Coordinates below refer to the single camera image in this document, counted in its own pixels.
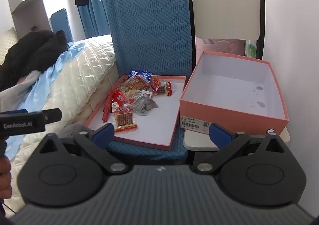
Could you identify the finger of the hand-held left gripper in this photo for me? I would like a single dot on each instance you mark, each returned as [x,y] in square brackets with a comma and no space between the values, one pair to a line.
[53,115]

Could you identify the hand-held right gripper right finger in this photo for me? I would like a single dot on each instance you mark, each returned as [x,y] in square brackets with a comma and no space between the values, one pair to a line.
[219,135]

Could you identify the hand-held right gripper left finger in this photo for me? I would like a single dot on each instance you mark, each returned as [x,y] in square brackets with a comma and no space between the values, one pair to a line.
[103,134]

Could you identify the pink shoe box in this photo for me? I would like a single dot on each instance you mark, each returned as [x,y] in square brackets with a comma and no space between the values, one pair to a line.
[224,115]

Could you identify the white red snack packet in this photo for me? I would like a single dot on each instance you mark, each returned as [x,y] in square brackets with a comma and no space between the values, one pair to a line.
[122,109]

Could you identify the pink box lid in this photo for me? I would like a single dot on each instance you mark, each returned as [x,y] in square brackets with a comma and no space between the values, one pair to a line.
[154,125]

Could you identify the clear green noodle snack packet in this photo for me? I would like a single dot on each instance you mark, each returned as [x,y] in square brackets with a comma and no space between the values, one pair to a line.
[132,86]

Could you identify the blue snack packet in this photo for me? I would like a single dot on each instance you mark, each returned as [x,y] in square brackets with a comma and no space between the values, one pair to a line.
[135,73]

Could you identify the person's left hand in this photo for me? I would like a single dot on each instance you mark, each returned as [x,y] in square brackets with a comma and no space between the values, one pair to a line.
[4,177]

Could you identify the grey fuzzy cushion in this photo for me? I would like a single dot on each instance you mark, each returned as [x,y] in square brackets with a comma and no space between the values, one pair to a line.
[72,129]

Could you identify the long red stick packet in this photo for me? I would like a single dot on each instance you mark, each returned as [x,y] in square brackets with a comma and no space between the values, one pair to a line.
[108,109]

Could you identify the clear brown jerky packet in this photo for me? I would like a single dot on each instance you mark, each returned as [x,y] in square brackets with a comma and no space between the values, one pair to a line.
[125,120]

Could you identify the grey cloth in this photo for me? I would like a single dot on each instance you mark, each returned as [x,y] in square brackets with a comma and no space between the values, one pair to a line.
[15,95]

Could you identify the light blue sheet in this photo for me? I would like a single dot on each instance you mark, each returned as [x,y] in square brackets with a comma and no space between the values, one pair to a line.
[47,82]

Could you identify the red square snack packet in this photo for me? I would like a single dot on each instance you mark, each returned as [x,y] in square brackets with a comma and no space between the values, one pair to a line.
[119,95]

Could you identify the silver snack packet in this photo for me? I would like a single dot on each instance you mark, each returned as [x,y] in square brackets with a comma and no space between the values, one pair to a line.
[144,104]

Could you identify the cream quilted bedspread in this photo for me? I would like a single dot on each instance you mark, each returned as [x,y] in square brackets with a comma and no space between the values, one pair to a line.
[82,70]

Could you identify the white packet with red label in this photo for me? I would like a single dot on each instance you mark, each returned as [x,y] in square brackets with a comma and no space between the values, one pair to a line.
[145,94]

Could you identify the black jacket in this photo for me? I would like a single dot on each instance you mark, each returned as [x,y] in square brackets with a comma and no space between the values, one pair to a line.
[30,53]

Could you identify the brown red-edged snack packet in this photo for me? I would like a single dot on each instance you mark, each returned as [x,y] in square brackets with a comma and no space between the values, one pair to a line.
[165,89]

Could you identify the small red snack packet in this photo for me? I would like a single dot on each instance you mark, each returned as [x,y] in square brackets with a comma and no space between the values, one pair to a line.
[156,84]

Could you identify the pink blanket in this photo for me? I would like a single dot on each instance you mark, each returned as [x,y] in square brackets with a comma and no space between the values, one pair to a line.
[224,45]

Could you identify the green object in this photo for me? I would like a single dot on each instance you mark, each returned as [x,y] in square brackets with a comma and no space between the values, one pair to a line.
[251,50]

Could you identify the small blue chair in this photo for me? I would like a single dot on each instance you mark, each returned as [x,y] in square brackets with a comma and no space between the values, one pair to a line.
[61,21]

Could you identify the blue curtain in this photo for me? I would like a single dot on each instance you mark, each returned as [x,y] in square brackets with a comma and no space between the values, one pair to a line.
[94,20]

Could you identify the blue covered chair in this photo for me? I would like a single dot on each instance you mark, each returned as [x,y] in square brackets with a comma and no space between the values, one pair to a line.
[149,28]

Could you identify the white plastic chair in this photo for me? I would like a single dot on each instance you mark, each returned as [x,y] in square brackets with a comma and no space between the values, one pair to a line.
[224,10]

